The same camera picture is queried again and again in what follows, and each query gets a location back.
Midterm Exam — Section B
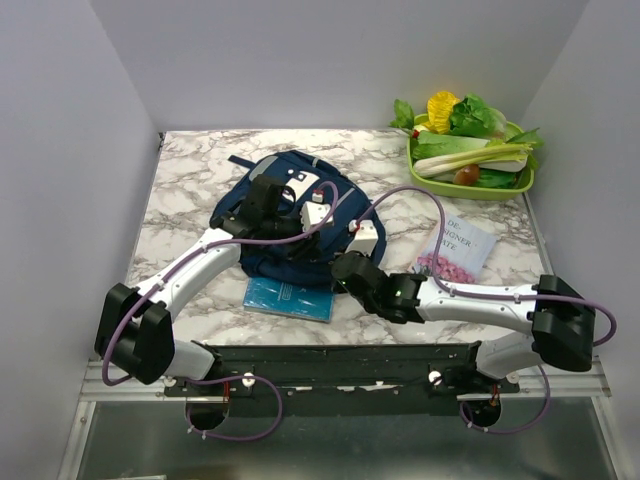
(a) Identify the yellow toy flower vegetable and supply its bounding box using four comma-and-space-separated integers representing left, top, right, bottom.
425, 91, 460, 134

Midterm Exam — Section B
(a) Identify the navy blue student backpack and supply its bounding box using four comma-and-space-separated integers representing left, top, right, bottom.
209, 150, 371, 289

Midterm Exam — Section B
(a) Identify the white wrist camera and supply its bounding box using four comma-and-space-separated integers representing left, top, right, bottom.
345, 220, 378, 257
300, 190, 334, 232

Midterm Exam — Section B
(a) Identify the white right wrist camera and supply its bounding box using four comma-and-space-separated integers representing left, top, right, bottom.
345, 220, 378, 257

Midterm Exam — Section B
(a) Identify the white flower cover book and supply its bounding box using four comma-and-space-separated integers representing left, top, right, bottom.
436, 213, 497, 284

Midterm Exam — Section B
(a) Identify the green vegetable tray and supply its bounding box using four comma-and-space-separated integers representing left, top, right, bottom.
403, 108, 543, 200

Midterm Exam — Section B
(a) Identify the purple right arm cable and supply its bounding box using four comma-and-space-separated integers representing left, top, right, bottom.
347, 185, 617, 436

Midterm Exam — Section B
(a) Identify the toy celery stalk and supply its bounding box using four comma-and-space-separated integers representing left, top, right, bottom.
413, 143, 533, 178

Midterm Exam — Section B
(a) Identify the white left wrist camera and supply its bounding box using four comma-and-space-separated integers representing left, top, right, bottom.
300, 190, 334, 232

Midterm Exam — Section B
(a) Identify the green toy lettuce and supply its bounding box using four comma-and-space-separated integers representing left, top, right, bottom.
449, 94, 507, 139

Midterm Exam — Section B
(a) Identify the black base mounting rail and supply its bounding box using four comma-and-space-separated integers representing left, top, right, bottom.
164, 343, 520, 417

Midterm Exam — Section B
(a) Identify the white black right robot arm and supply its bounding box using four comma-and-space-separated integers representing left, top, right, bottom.
331, 252, 595, 392

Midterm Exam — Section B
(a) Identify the brown toy mushroom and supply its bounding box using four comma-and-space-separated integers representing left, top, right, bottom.
453, 164, 481, 186

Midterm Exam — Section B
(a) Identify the blue thin notebook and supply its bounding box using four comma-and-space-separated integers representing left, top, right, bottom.
243, 277, 334, 323

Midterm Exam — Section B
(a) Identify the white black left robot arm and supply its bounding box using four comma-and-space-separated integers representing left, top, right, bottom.
95, 174, 337, 395

